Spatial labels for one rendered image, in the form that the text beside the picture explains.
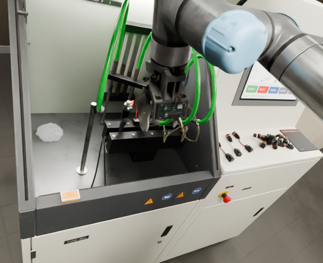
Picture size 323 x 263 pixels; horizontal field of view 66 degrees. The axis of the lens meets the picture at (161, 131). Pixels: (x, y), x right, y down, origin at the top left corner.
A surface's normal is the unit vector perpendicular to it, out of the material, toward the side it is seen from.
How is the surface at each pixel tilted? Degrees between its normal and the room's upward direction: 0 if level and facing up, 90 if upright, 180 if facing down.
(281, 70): 110
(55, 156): 0
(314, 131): 90
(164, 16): 115
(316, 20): 76
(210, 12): 54
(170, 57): 98
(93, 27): 90
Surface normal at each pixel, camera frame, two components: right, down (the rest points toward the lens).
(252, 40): 0.55, 0.66
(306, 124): -0.80, 0.16
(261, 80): 0.44, 0.50
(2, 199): 0.31, -0.72
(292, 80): -0.86, 0.39
